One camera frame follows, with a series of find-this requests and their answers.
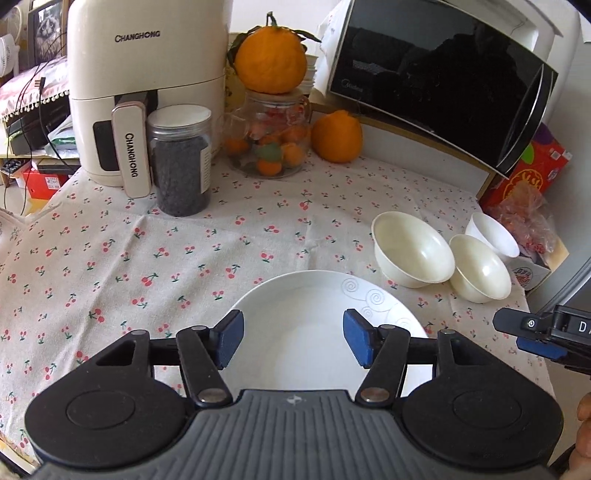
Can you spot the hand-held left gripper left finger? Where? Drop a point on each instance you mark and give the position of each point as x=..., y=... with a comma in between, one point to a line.
x=231, y=339

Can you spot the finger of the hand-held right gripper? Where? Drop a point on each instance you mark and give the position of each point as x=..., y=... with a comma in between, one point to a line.
x=521, y=321
x=542, y=346

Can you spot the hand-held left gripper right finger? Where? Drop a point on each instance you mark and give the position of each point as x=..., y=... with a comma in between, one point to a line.
x=356, y=339

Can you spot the cream bowl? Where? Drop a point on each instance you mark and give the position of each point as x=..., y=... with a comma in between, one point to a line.
x=415, y=251
x=482, y=272

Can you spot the white embossed plate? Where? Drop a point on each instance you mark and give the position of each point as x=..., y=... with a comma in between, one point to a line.
x=295, y=314

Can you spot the small white bowl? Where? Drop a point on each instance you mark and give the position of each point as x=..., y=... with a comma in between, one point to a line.
x=496, y=233

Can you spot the person's right hand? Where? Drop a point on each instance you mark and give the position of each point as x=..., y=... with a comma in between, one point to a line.
x=584, y=443

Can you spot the silver refrigerator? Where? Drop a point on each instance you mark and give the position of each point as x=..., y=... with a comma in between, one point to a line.
x=568, y=286

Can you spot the black and white cardboard box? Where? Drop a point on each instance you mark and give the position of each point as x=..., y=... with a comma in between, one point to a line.
x=538, y=272

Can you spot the plastic bag of small oranges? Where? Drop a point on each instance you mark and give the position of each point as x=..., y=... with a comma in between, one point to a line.
x=526, y=217

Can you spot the cherry printed tablecloth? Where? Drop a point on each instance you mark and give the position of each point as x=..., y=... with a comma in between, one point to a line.
x=161, y=258

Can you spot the red printed carton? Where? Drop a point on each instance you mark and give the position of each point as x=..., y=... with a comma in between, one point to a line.
x=535, y=166

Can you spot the plastic jar with dark contents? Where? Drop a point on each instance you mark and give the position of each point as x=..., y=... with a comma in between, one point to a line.
x=180, y=161

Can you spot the glass jar of small oranges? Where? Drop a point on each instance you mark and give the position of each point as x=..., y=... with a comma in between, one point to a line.
x=268, y=138

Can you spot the white wood-framed stand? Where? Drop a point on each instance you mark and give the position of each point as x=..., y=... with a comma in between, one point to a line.
x=415, y=138

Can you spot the small red box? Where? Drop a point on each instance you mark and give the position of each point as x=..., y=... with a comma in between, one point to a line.
x=46, y=180

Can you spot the black microwave oven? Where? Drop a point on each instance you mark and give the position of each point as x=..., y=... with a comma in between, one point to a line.
x=443, y=78

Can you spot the stack of paper cups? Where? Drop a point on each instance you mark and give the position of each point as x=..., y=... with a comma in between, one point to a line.
x=310, y=69

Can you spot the white air fryer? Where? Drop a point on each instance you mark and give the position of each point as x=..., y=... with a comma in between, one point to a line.
x=124, y=83

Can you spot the large orange with leaves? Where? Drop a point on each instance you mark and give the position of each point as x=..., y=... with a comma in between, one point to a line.
x=270, y=55

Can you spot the pink lace cloth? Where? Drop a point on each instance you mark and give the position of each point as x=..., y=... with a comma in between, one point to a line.
x=32, y=85

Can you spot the white fan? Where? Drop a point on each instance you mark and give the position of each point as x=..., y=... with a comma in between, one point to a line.
x=8, y=46

